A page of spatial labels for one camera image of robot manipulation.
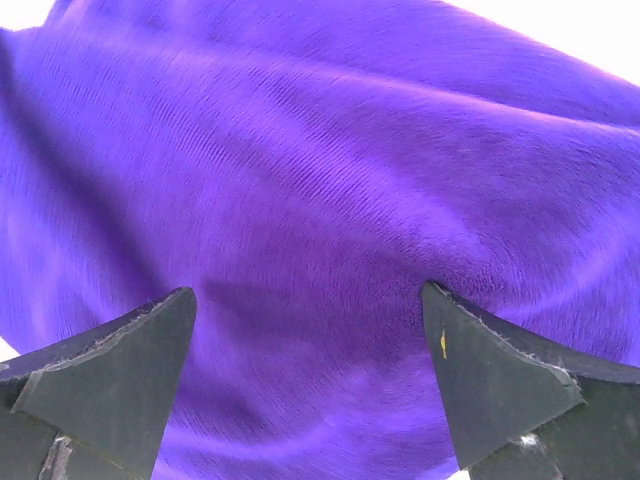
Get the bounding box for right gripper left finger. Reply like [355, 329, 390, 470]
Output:
[1, 288, 197, 480]

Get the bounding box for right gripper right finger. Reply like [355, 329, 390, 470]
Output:
[421, 283, 639, 480]

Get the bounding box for purple towel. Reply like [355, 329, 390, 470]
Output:
[1, 1, 639, 479]

